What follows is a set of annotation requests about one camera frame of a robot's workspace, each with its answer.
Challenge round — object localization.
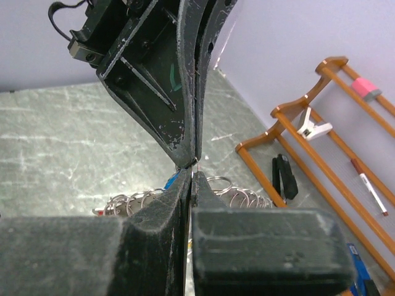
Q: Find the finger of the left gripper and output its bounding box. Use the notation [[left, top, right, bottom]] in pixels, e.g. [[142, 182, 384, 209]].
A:
[[194, 1, 237, 160]]

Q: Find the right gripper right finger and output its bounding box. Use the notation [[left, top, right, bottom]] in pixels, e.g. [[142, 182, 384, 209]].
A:
[[191, 171, 355, 295]]

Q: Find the blue tag key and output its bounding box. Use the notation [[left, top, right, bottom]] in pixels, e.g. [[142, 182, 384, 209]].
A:
[[163, 171, 180, 190]]

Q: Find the pink eraser block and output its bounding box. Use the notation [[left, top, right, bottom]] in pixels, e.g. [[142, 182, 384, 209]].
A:
[[351, 77, 382, 102]]

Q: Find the wooden three-tier rack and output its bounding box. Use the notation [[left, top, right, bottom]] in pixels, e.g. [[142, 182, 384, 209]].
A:
[[235, 55, 394, 279]]

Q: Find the metal disc keyring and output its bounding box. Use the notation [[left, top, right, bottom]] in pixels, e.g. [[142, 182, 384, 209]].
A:
[[91, 157, 274, 216]]

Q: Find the black stapler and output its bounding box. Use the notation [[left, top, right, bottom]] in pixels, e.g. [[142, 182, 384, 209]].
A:
[[272, 154, 299, 200]]

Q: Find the blue stapler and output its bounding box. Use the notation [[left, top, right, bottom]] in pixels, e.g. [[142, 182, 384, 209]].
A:
[[347, 243, 380, 296]]

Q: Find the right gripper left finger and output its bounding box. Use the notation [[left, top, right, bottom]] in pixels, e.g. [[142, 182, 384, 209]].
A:
[[1, 169, 191, 295]]

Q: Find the white plastic clamp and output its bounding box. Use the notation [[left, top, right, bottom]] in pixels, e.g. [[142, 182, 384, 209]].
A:
[[297, 107, 333, 141]]

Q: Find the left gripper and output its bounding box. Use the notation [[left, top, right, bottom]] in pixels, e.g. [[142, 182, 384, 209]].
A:
[[48, 0, 198, 169]]

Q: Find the red-capped marker pen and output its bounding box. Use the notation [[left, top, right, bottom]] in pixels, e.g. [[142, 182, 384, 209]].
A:
[[351, 158, 388, 216]]

